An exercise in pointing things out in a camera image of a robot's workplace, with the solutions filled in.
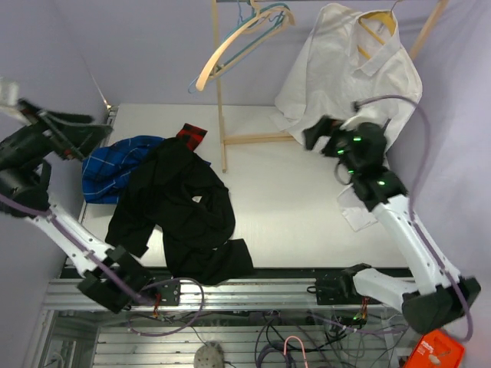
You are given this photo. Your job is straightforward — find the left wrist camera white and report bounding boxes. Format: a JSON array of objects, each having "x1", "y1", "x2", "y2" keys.
[{"x1": 0, "y1": 77, "x2": 29, "y2": 126}]

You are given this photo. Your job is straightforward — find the pink cable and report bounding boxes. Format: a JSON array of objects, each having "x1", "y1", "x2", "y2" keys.
[{"x1": 282, "y1": 335, "x2": 308, "y2": 368}]

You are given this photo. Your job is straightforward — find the wooden clothes rack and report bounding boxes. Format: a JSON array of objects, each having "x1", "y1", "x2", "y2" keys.
[{"x1": 188, "y1": 1, "x2": 450, "y2": 173}]

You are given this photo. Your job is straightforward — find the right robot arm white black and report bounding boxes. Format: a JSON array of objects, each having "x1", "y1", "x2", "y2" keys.
[{"x1": 302, "y1": 116, "x2": 481, "y2": 334}]

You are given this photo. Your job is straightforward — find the blue plaid shirt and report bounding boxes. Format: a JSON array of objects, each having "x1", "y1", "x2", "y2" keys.
[{"x1": 82, "y1": 136, "x2": 164, "y2": 205}]

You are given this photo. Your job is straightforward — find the light wooden hanger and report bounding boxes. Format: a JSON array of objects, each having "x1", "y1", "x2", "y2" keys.
[{"x1": 195, "y1": 3, "x2": 297, "y2": 92}]

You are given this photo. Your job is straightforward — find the grey perforated shoe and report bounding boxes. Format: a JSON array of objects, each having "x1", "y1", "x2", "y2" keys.
[{"x1": 193, "y1": 341, "x2": 226, "y2": 368}]

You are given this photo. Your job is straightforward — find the orange box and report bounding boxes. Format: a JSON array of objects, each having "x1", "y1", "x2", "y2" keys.
[{"x1": 404, "y1": 330, "x2": 466, "y2": 368}]

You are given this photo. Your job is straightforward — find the yellow plastic hanger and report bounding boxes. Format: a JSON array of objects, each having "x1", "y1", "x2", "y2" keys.
[{"x1": 352, "y1": 1, "x2": 401, "y2": 63}]

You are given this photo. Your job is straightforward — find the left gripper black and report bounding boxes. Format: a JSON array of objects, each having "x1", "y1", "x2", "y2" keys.
[{"x1": 0, "y1": 97, "x2": 114, "y2": 171}]

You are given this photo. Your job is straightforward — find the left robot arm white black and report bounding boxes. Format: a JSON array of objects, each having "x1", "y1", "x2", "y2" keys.
[{"x1": 1, "y1": 99, "x2": 157, "y2": 314}]

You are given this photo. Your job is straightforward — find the aluminium frame rail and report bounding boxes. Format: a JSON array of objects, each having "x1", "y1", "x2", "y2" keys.
[{"x1": 41, "y1": 278, "x2": 446, "y2": 310}]

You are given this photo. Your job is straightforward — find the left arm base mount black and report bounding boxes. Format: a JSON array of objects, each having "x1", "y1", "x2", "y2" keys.
[{"x1": 117, "y1": 279, "x2": 181, "y2": 308}]

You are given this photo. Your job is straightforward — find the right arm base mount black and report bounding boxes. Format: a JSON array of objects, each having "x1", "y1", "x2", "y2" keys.
[{"x1": 307, "y1": 263, "x2": 371, "y2": 305}]

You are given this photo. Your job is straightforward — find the white shirt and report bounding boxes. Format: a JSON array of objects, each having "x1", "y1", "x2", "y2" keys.
[{"x1": 269, "y1": 2, "x2": 424, "y2": 234}]

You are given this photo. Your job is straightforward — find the red black plaid garment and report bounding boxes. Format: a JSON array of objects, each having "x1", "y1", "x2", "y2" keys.
[{"x1": 176, "y1": 123, "x2": 208, "y2": 151}]

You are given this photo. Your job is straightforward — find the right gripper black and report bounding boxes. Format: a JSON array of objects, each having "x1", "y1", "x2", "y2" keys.
[{"x1": 302, "y1": 114, "x2": 361, "y2": 177}]

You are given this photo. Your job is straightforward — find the teal plastic hanger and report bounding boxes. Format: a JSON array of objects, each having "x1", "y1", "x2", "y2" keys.
[{"x1": 187, "y1": 0, "x2": 292, "y2": 95}]

